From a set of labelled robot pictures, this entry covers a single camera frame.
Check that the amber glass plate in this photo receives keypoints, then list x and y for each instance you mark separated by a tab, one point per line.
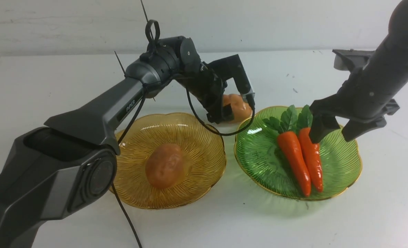
204	160

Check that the brown potato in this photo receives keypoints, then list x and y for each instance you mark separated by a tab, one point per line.
240	109
167	166

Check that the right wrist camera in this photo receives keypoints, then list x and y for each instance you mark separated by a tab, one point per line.
348	60

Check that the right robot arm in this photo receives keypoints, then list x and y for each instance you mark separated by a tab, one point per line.
394	48

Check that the green glass plate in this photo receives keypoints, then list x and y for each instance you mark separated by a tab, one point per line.
259	156

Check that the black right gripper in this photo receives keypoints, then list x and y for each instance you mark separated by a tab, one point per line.
367	95

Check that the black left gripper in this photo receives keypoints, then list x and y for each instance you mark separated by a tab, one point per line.
209	90

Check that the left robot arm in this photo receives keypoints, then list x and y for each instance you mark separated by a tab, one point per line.
53	171

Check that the orange plastic carrot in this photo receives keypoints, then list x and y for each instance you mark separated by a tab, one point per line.
310	150
284	131

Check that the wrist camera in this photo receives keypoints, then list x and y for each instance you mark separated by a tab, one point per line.
348	60
235	77

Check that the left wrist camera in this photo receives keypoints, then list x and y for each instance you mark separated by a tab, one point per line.
235	77

